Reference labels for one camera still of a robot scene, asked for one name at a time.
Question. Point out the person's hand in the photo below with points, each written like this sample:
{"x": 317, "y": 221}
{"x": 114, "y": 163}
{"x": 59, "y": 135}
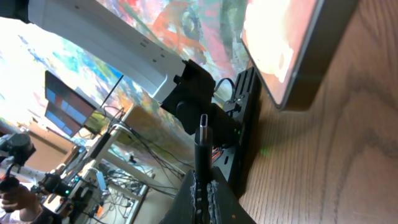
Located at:
{"x": 19, "y": 205}

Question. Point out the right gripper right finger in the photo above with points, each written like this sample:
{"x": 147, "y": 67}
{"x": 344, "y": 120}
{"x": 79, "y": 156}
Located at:
{"x": 223, "y": 206}

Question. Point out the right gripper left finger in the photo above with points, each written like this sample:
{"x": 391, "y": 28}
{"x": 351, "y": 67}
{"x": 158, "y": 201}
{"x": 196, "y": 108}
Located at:
{"x": 183, "y": 208}

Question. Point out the monitor screen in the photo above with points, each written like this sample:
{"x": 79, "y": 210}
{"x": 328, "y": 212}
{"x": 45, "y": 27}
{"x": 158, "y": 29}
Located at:
{"x": 66, "y": 109}

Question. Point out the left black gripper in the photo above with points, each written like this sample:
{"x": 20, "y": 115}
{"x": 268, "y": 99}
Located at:
{"x": 242, "y": 108}

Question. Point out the white desk frame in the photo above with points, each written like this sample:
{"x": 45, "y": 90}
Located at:
{"x": 108, "y": 180}

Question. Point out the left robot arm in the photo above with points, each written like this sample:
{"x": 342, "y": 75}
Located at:
{"x": 182, "y": 87}

